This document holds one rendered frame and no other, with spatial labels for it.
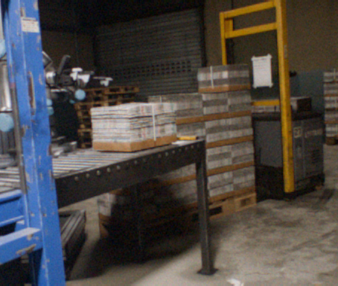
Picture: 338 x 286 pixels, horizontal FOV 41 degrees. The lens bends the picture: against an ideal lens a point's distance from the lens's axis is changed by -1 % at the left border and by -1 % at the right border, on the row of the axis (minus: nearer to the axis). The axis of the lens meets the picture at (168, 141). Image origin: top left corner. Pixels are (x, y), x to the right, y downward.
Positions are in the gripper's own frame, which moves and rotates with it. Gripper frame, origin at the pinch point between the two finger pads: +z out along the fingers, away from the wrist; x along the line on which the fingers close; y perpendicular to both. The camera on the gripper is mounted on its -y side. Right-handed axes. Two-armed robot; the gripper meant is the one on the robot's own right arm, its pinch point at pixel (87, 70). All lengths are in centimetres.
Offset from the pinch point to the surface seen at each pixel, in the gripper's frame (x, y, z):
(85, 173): 50, 52, 32
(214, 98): -159, 1, 18
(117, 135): -0.9, 35.3, 17.5
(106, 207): -94, 86, -47
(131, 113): 1.6, 24.4, 27.4
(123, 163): 26, 49, 36
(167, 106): -25.7, 19.2, 35.4
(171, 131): -31, 33, 35
